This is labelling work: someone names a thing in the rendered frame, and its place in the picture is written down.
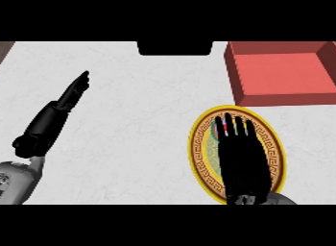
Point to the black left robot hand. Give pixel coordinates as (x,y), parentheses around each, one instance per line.
(45,125)

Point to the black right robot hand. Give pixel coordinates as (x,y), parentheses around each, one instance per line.
(242,160)

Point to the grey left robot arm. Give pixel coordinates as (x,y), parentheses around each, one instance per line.
(11,184)

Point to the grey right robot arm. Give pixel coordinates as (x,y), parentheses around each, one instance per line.
(268,199)

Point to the yellow rimmed patterned plate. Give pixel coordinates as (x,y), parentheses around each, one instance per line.
(204,153)

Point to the red cardboard box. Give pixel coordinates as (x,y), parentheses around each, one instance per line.
(282,75)

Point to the black appliance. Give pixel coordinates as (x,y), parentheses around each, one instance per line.
(173,48)

